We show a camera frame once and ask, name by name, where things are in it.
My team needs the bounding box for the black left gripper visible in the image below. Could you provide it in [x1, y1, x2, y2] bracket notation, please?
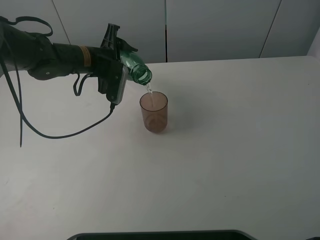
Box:
[90, 23, 138, 97]

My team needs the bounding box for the green transparent water bottle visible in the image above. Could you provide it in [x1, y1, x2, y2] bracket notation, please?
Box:
[120, 50, 152, 86]

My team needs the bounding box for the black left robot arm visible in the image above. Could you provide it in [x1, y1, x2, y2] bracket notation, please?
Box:
[0, 16, 137, 103]

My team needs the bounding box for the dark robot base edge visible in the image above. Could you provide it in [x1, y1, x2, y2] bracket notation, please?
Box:
[69, 230, 254, 240]

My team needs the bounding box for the pink translucent plastic cup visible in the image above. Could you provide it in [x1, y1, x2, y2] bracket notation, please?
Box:
[139, 91, 168, 134]

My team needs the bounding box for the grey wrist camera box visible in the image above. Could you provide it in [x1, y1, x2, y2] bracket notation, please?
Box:
[106, 66, 128, 105]

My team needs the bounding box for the black camera cable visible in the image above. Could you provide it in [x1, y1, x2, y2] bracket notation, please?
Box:
[0, 37, 116, 148]

